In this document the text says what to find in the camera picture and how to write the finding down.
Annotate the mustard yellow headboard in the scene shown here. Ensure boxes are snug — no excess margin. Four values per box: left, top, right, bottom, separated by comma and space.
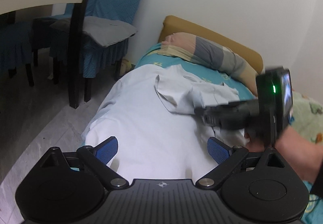
158, 15, 264, 75

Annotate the person's right hand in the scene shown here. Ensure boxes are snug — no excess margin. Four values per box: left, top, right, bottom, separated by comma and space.
243, 128, 276, 153

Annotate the grey seat cushion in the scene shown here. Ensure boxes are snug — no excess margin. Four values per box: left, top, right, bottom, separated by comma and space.
50, 16, 138, 47

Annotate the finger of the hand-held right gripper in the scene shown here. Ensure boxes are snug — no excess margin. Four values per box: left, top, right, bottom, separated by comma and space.
193, 104, 224, 129

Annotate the person's right forearm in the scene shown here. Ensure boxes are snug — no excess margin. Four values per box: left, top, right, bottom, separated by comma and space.
275, 124, 323, 198

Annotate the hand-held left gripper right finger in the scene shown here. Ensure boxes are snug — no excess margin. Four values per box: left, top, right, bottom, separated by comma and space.
195, 137, 287, 190

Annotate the patchwork pillow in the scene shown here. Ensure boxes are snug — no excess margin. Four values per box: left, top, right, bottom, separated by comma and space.
159, 32, 260, 86

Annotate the bed with teal sheet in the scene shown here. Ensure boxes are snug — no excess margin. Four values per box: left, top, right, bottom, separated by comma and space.
81, 42, 323, 224

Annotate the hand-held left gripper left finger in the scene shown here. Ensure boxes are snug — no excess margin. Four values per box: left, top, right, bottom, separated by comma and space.
40, 136, 130, 190

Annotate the yellow plush toy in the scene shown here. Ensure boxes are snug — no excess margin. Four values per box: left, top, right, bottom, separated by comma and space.
120, 58, 132, 74

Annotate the blue covered chair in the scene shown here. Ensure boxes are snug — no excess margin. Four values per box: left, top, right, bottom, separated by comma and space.
31, 0, 111, 67
0, 21, 36, 87
49, 0, 152, 103

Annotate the green dinosaur print blanket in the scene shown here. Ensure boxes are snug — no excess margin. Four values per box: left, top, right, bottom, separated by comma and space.
288, 91, 323, 144

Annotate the white shirt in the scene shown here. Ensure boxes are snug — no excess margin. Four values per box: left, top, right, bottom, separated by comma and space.
81, 65, 251, 181

